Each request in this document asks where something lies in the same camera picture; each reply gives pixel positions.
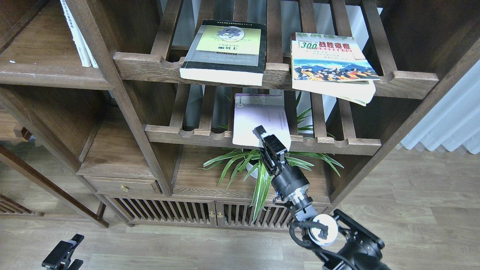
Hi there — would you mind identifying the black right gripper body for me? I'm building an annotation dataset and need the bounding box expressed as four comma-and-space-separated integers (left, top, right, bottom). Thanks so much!
270, 165, 311, 205

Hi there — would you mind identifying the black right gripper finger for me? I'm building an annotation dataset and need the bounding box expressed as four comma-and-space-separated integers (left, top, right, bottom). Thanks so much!
253, 125, 288, 169
260, 141, 282, 178

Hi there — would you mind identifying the pale purple book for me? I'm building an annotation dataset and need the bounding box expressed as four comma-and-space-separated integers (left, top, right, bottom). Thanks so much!
232, 93, 291, 149

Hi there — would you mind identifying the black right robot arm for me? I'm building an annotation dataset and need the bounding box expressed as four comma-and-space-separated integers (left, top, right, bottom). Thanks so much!
253, 125, 389, 270

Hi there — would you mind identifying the white plant pot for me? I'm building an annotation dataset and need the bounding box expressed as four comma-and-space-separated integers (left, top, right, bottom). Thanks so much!
243, 160, 272, 181

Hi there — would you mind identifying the green spider plant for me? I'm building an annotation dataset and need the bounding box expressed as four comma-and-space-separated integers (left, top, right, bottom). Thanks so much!
202, 148, 343, 223

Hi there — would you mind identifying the dark wooden bookshelf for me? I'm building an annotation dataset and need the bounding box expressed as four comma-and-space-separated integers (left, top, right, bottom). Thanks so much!
1, 0, 479, 229

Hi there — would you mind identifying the brass drawer knob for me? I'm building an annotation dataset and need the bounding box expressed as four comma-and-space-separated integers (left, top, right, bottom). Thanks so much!
120, 185, 130, 192

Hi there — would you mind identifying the colourful 300 paperback book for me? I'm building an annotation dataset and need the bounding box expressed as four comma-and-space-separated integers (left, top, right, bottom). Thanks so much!
291, 32, 380, 106

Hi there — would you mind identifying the black and yellow book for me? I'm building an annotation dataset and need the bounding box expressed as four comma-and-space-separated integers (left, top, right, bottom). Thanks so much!
179, 20, 266, 86

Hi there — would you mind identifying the white curtain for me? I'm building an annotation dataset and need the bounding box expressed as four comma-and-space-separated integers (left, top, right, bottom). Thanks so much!
399, 62, 480, 154

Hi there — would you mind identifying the white book right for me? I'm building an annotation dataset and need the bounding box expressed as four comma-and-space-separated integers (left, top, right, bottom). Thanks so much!
80, 33, 98, 69

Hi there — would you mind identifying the white book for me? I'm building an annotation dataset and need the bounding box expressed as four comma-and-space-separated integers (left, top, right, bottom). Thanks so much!
60, 0, 92, 67
80, 33, 98, 69

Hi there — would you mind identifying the white book left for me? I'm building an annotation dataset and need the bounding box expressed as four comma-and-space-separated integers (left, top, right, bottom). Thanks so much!
60, 0, 92, 67

